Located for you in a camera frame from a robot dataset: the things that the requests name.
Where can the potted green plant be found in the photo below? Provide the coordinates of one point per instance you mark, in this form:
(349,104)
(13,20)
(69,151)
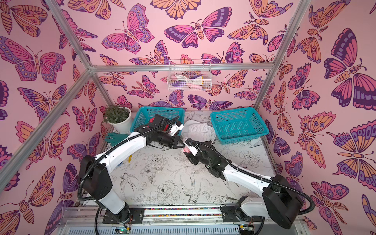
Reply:
(119,117)

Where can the white wire wall basket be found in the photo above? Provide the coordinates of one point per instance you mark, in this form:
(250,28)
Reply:
(190,75)

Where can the aluminium front rail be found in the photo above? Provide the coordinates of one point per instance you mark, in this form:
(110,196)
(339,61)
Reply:
(173,220)

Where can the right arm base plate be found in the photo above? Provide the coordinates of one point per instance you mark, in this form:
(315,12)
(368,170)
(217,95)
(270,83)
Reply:
(241,214)

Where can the teal plastic basket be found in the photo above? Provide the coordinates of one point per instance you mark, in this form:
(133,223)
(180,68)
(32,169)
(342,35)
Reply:
(238,125)
(146,113)

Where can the right teal plastic basket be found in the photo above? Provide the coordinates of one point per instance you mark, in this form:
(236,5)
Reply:
(238,125)

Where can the left teal plastic basket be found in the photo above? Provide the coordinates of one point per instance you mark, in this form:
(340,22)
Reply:
(146,113)

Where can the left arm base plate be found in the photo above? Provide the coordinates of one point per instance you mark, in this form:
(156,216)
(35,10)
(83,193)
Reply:
(126,216)

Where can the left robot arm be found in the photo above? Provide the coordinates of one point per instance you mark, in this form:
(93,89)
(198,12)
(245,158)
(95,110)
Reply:
(95,172)

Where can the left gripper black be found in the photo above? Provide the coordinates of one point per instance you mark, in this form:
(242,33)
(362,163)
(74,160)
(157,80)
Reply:
(176,140)

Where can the white plastic tray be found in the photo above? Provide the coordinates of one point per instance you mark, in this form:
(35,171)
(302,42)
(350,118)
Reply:
(184,132)

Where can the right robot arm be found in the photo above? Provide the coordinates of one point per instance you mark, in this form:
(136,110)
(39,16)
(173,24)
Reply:
(281,202)

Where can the green garden glove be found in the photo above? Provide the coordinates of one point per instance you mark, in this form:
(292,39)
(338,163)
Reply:
(115,138)

